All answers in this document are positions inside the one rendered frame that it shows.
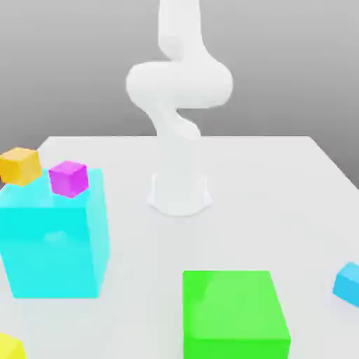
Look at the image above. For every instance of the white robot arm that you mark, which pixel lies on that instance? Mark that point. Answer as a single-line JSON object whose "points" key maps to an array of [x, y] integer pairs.
{"points": [[179, 84]]}

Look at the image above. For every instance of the small magenta cube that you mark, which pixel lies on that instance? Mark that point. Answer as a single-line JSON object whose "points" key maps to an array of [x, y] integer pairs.
{"points": [[68, 179]]}

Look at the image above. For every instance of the small orange cube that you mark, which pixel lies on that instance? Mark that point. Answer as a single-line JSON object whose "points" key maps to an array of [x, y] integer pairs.
{"points": [[19, 166]]}

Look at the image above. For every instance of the small blue cube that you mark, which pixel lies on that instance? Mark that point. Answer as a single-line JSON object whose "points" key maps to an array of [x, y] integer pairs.
{"points": [[347, 284]]}

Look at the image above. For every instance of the small yellow cube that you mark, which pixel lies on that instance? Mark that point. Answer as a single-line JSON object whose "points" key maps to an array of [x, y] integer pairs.
{"points": [[9, 347]]}

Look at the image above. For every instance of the large green box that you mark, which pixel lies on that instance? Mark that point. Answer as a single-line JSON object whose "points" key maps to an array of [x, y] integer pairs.
{"points": [[232, 308]]}

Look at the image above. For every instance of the large cyan box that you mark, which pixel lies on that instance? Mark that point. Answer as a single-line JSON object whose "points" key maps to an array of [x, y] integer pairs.
{"points": [[47, 246]]}

